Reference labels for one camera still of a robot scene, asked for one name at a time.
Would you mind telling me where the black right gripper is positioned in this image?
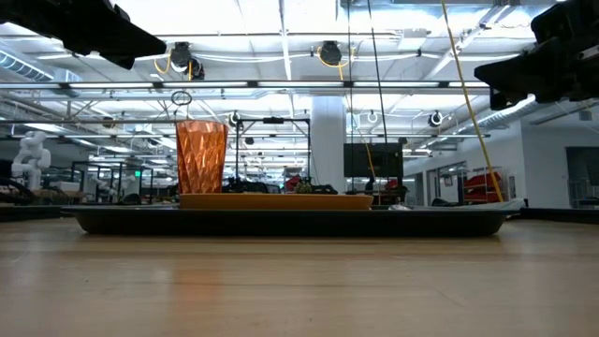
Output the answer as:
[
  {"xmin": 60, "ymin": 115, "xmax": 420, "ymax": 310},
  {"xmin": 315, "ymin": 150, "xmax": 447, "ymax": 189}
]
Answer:
[{"xmin": 475, "ymin": 27, "xmax": 599, "ymax": 111}]

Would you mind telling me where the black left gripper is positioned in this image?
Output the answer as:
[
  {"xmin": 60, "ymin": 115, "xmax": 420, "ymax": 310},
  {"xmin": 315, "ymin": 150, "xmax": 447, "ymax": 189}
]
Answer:
[{"xmin": 0, "ymin": 0, "xmax": 168, "ymax": 70}]

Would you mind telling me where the orange faceted plastic cup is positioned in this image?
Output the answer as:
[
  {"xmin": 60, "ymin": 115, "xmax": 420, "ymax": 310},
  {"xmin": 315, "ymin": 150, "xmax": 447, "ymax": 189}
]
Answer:
[{"xmin": 175, "ymin": 119, "xmax": 229, "ymax": 196}]

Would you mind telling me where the orange round plate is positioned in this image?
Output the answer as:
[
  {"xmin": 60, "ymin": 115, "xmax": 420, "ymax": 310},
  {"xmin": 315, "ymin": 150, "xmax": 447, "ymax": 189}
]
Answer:
[{"xmin": 178, "ymin": 192, "xmax": 374, "ymax": 212}]

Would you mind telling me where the black rectangular tray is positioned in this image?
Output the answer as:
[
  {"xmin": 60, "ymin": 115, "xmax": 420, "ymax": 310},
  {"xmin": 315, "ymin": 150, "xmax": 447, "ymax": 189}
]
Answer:
[{"xmin": 60, "ymin": 204, "xmax": 521, "ymax": 238}]

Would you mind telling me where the rack with red bins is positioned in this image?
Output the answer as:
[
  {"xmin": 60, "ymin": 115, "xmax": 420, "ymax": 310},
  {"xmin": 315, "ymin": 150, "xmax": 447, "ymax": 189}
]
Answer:
[{"xmin": 462, "ymin": 167, "xmax": 509, "ymax": 205}]

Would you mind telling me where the black display screen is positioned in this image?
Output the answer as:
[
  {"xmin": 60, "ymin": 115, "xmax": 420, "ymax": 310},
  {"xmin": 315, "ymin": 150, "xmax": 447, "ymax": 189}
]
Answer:
[{"xmin": 343, "ymin": 142, "xmax": 404, "ymax": 179}]

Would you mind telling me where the white building column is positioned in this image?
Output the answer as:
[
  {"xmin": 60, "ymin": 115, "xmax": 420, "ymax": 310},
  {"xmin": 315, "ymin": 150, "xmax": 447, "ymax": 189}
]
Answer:
[{"xmin": 311, "ymin": 95, "xmax": 347, "ymax": 193}]

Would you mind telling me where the white ventilation duct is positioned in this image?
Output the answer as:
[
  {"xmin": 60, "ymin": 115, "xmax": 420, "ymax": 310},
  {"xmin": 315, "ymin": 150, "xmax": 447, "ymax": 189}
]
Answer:
[{"xmin": 448, "ymin": 95, "xmax": 539, "ymax": 137}]

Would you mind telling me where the yellow cable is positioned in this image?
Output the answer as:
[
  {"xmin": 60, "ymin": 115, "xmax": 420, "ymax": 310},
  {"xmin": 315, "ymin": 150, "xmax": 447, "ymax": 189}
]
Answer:
[{"xmin": 440, "ymin": 0, "xmax": 504, "ymax": 203}]

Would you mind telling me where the black ceiling cable reel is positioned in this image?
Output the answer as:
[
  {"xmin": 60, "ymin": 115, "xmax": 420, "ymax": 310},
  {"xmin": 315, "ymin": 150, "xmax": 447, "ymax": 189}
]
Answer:
[
  {"xmin": 319, "ymin": 40, "xmax": 343, "ymax": 66},
  {"xmin": 169, "ymin": 41, "xmax": 193, "ymax": 69}
]

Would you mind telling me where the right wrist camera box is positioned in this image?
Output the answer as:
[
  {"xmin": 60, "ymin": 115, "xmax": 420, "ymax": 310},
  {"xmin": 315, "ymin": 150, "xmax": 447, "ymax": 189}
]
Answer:
[{"xmin": 531, "ymin": 0, "xmax": 599, "ymax": 43}]

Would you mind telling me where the thick black hanging cable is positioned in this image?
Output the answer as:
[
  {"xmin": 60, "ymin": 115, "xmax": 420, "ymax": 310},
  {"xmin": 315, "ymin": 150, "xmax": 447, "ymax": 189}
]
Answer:
[{"xmin": 366, "ymin": 0, "xmax": 392, "ymax": 188}]

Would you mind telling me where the thin black hanging cable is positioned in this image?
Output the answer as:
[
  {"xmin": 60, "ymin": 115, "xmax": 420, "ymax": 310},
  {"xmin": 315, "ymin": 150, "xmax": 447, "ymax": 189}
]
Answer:
[{"xmin": 346, "ymin": 0, "xmax": 355, "ymax": 146}]

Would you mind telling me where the black frame rig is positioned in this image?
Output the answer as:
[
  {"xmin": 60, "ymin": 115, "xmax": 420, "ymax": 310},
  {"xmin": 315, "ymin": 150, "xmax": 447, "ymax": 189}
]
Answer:
[{"xmin": 235, "ymin": 116, "xmax": 313, "ymax": 182}]

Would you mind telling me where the ceiling light rail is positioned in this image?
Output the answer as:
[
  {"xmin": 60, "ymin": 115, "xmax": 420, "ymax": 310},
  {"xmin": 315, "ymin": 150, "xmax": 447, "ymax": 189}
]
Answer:
[{"xmin": 0, "ymin": 80, "xmax": 490, "ymax": 90}]

